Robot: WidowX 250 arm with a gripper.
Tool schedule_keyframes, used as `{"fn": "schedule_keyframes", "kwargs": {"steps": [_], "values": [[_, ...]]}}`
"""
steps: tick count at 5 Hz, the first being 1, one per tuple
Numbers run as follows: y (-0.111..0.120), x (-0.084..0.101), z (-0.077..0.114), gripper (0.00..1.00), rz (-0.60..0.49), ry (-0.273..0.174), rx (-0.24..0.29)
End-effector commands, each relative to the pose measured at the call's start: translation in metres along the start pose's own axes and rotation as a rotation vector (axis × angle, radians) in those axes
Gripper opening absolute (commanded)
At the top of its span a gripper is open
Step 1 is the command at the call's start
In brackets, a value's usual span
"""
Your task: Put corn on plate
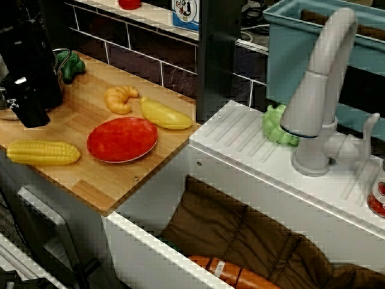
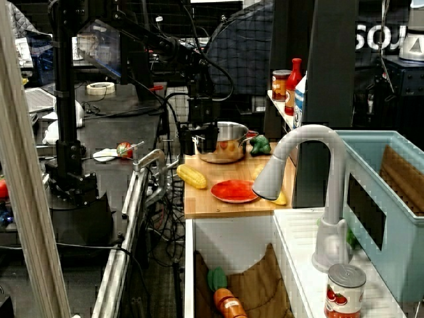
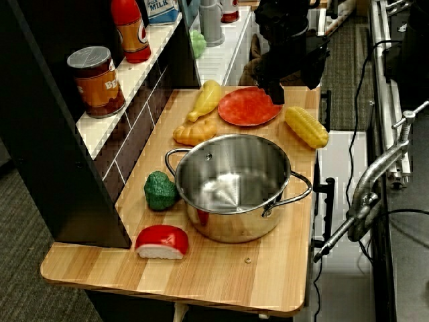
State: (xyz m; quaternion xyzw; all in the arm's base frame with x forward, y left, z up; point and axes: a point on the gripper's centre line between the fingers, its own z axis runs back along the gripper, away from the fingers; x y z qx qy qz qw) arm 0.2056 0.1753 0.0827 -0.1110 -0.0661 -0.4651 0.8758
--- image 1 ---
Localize dark tile backsplash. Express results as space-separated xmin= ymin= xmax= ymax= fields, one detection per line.
xmin=64 ymin=0 xmax=268 ymax=108

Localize aluminium rail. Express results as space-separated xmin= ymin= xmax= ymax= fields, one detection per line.
xmin=0 ymin=233 xmax=60 ymax=289

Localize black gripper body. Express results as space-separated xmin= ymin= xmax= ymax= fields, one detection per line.
xmin=0 ymin=39 xmax=64 ymax=111

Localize wooden countertop board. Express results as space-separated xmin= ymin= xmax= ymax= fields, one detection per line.
xmin=0 ymin=49 xmax=202 ymax=217

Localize white toy kitchen sink unit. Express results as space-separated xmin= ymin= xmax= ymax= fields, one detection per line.
xmin=102 ymin=101 xmax=385 ymax=289

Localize orange toy carrot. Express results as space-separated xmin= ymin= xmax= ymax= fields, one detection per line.
xmin=188 ymin=255 xmax=282 ymax=289

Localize green toy grapes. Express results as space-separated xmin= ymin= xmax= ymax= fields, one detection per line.
xmin=263 ymin=104 xmax=301 ymax=146

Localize yellow toy banana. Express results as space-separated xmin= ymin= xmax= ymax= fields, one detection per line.
xmin=139 ymin=96 xmax=193 ymax=131

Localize white cable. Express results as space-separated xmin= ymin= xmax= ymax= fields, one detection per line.
xmin=240 ymin=23 xmax=270 ymax=42

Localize teal plastic bin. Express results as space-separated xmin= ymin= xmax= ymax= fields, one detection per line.
xmin=262 ymin=0 xmax=385 ymax=146

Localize silver metal pot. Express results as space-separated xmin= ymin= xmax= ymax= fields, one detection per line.
xmin=0 ymin=47 xmax=66 ymax=121

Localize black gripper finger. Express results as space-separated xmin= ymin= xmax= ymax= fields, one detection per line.
xmin=3 ymin=78 xmax=51 ymax=129

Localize brown quilted cloth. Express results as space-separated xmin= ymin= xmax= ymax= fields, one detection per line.
xmin=162 ymin=176 xmax=385 ymax=289

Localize orange toy croissant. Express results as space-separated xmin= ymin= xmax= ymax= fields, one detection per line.
xmin=103 ymin=85 xmax=140 ymax=115

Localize green toy broccoli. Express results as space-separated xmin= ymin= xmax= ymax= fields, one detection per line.
xmin=57 ymin=50 xmax=87 ymax=84

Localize blue white carton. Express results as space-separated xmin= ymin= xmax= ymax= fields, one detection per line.
xmin=171 ymin=0 xmax=200 ymax=33

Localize grey toy faucet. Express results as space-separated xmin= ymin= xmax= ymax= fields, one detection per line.
xmin=279 ymin=7 xmax=359 ymax=177

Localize grey oven door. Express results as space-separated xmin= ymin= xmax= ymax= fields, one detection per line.
xmin=16 ymin=186 xmax=75 ymax=272

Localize yellow toy corn cob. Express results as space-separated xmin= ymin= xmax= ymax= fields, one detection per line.
xmin=6 ymin=140 xmax=81 ymax=167

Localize red plate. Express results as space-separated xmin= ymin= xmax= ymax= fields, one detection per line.
xmin=87 ymin=117 xmax=159 ymax=164

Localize grey faucet lever handle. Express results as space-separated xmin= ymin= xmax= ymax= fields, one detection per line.
xmin=323 ymin=113 xmax=381 ymax=169

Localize tomato soup can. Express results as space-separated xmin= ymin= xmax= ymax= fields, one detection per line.
xmin=366 ymin=159 xmax=385 ymax=219

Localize black knob handle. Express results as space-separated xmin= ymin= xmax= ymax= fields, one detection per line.
xmin=73 ymin=258 xmax=102 ymax=289

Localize black vertical post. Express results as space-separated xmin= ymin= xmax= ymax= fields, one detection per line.
xmin=197 ymin=0 xmax=241 ymax=123

